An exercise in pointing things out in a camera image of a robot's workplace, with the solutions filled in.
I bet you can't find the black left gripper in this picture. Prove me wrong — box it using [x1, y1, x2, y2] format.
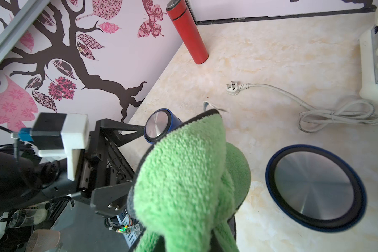
[78, 119, 144, 217]

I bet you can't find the mint green toaster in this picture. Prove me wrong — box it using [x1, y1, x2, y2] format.
[359, 7, 378, 105]

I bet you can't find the dark blue thermos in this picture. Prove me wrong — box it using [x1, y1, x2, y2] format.
[265, 144, 367, 233]

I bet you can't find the white toaster power cord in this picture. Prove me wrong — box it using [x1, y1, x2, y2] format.
[226, 81, 378, 133]

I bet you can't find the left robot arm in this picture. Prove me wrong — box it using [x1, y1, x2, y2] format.
[0, 119, 144, 217]

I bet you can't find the green and grey cloth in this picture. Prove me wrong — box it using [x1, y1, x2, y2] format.
[127, 104, 251, 252]

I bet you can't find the red thermos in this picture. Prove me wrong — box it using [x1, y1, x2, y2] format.
[166, 0, 209, 65]

